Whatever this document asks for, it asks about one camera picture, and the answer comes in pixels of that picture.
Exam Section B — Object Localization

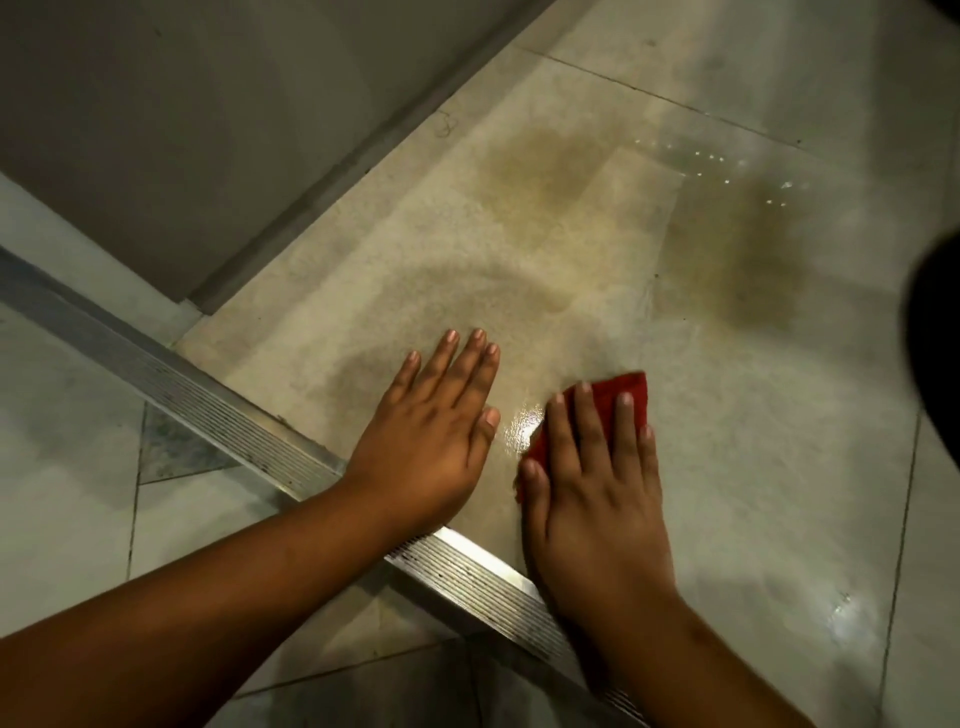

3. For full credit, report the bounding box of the person's right hand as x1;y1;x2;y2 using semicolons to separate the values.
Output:
521;381;680;601

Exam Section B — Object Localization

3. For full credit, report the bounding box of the person's left hand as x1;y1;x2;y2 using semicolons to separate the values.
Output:
342;327;502;536

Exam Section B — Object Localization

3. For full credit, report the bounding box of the red cleaning cloth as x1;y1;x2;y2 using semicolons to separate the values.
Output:
514;370;650;506

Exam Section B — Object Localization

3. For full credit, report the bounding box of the person's right forearm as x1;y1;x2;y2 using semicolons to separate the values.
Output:
544;577;815;728

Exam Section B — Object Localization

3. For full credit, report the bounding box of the person's left forearm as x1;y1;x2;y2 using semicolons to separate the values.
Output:
0;480;445;728

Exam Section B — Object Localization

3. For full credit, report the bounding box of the ribbed metal threshold strip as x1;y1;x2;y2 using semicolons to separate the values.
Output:
0;246;651;728

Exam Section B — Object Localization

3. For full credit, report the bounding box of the brown liquid stain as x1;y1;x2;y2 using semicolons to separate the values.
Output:
322;123;811;421

